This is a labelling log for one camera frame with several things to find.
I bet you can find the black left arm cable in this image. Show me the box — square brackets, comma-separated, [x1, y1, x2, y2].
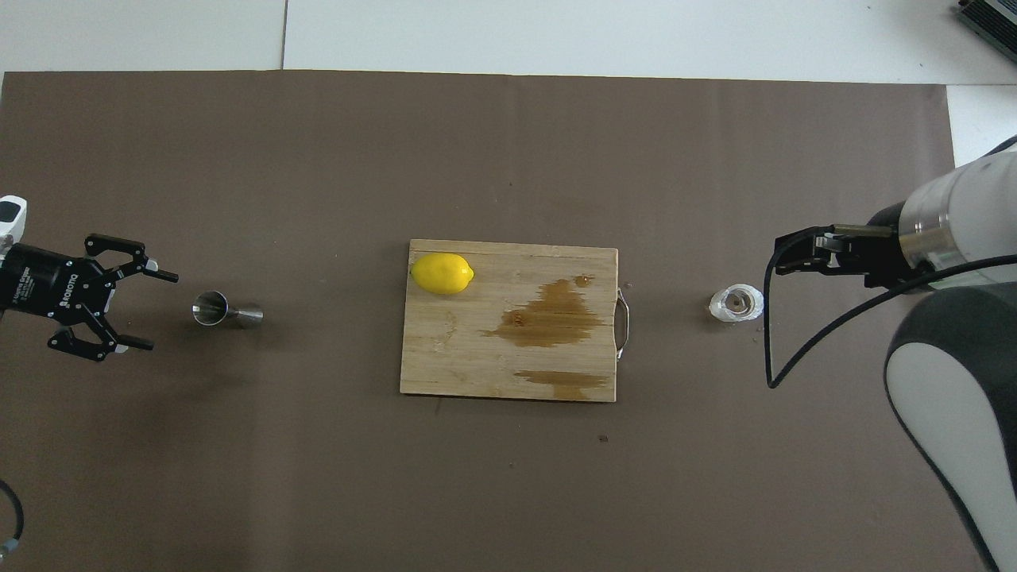
[0, 480, 25, 557]

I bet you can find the wooden cutting board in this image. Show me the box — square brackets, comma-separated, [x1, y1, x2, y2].
[400, 239, 632, 403]

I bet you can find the yellow lemon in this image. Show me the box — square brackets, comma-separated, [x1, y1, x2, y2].
[410, 252, 475, 296]

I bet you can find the dark ribbed metal device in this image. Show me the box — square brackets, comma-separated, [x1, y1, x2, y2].
[953, 0, 1017, 42]

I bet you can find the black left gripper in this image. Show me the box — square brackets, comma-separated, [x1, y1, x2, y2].
[0, 232, 180, 364]

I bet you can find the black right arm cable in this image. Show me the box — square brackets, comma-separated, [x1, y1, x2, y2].
[764, 229, 1017, 390]

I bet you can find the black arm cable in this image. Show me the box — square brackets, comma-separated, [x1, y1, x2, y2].
[764, 229, 1017, 390]
[0, 480, 25, 557]

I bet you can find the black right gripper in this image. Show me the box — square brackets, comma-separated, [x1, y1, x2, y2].
[775, 201, 934, 289]

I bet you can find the brown paper table mat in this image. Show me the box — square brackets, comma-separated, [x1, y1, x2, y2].
[0, 70, 998, 572]

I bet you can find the steel double jigger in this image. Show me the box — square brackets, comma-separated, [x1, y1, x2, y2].
[191, 290, 265, 329]

